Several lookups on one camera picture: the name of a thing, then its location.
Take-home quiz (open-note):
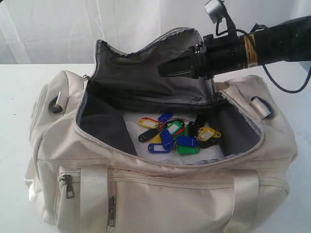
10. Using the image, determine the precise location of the blue key tag top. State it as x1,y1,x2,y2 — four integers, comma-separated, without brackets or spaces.
157,113,173,122

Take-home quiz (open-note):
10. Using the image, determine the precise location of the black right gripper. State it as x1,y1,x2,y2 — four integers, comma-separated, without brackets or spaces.
158,34,243,79

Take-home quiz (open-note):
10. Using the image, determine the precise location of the blue key tag lower centre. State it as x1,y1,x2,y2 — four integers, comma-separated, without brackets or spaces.
176,135,198,148

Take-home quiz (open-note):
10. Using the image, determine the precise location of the black key tag centre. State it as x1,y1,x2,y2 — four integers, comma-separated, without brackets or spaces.
187,121,198,137

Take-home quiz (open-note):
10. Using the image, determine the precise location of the green key tag centre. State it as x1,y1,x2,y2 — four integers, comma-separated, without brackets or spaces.
166,121,186,137

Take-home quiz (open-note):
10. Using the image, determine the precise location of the green key tag lower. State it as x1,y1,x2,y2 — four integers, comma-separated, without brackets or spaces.
176,145,200,155

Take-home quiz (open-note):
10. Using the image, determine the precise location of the yellow key tag right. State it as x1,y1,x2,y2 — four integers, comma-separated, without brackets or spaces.
198,127,222,141

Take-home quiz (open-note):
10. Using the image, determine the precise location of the yellow key tag left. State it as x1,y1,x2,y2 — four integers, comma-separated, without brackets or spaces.
138,117,159,129

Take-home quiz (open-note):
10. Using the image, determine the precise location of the blue key tag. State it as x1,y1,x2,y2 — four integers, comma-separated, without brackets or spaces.
148,143,171,153
160,129,173,150
176,135,198,148
157,113,173,122

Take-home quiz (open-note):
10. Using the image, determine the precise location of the black key tag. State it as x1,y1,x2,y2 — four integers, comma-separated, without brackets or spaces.
187,121,198,137
138,129,159,142
198,137,219,149

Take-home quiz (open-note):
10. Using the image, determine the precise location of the beige duffel bag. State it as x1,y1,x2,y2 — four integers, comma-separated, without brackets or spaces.
25,28,297,233

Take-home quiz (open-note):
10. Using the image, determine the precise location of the yellow key tag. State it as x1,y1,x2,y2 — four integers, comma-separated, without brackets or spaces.
198,127,222,141
138,117,159,129

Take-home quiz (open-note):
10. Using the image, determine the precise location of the blue key tag lower left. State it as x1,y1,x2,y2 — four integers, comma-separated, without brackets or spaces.
148,143,171,153

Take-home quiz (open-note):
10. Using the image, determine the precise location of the black key tag left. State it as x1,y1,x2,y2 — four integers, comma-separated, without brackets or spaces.
138,129,159,142

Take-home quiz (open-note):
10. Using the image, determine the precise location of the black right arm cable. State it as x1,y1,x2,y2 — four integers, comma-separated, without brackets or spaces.
215,14,311,94

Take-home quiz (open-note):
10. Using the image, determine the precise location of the white backdrop curtain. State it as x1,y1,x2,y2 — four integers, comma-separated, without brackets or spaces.
0,0,311,65

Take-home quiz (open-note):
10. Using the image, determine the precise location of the green key tag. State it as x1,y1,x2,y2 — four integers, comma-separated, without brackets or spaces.
166,121,186,137
176,145,200,155

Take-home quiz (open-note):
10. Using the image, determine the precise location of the black key tag right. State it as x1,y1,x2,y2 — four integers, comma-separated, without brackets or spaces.
198,137,219,149

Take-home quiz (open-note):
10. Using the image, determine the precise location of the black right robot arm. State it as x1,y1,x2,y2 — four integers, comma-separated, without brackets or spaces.
158,16,311,79

